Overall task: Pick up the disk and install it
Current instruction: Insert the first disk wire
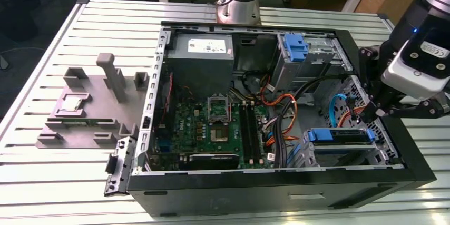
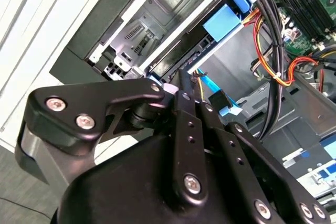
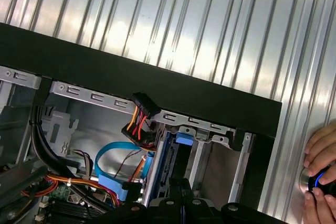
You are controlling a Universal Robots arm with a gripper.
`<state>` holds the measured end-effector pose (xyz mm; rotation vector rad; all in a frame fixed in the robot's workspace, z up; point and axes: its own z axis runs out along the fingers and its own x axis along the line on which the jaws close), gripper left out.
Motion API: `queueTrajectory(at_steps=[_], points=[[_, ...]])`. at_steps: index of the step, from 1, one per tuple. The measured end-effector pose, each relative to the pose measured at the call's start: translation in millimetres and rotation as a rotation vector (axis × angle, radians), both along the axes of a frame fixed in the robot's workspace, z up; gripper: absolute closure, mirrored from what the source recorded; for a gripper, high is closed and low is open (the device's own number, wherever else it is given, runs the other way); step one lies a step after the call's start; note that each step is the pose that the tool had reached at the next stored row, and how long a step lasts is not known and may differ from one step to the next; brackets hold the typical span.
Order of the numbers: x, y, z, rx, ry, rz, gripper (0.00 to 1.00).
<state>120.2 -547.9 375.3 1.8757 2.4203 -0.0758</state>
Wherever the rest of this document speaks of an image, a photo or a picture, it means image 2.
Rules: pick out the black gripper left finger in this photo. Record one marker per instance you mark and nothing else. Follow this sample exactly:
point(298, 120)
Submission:
point(78, 103)

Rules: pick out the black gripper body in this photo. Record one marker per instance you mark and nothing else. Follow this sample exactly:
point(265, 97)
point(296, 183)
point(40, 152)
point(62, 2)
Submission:
point(126, 190)

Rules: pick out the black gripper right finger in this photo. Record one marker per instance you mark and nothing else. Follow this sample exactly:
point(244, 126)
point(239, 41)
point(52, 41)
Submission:
point(262, 171)

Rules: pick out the hard disk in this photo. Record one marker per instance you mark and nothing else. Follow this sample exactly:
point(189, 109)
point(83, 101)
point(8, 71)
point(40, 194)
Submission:
point(183, 51)

